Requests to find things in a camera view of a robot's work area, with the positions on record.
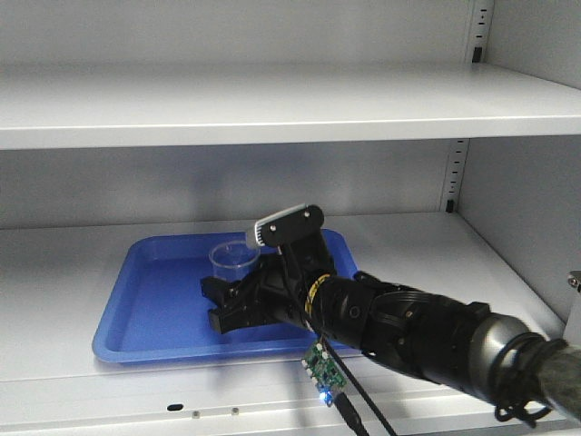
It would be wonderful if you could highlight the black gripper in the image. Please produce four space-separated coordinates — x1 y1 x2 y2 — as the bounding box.
201 229 337 334

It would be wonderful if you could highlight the clear glass beaker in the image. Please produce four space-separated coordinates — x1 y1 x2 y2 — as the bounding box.
209 240 261 282

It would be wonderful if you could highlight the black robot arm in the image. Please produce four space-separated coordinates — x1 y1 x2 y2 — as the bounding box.
201 231 580 426

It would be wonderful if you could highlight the grey cabinet shelf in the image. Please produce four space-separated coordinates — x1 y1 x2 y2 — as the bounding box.
1 63 580 150

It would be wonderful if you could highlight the blue plastic tray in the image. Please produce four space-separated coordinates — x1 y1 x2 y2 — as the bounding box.
92 228 360 364

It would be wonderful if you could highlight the green circuit board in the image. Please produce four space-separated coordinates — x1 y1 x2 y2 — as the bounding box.
300 341 347 407

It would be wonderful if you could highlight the black cable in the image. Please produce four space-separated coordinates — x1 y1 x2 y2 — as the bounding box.
276 247 400 436

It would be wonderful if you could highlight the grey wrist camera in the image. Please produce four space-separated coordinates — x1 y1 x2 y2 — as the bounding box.
245 204 324 248

